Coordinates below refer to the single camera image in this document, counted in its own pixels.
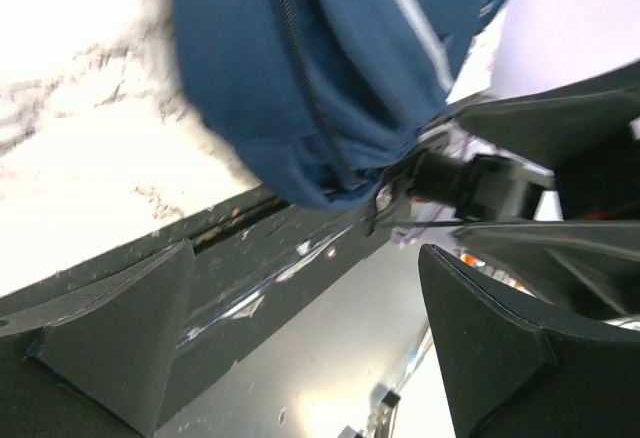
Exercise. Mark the black metal base rail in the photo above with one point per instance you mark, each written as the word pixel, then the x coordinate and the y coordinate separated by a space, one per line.
pixel 258 263

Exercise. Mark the navy blue student backpack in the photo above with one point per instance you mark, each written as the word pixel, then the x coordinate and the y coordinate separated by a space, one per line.
pixel 318 97

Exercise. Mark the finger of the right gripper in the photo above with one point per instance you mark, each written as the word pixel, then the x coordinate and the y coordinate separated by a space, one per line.
pixel 589 267
pixel 586 133

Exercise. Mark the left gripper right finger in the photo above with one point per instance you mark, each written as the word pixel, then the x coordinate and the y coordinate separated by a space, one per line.
pixel 515 366

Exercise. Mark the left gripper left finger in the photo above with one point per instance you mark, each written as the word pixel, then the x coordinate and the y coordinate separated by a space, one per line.
pixel 96 361

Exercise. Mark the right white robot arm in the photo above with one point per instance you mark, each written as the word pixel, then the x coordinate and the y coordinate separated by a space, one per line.
pixel 557 207

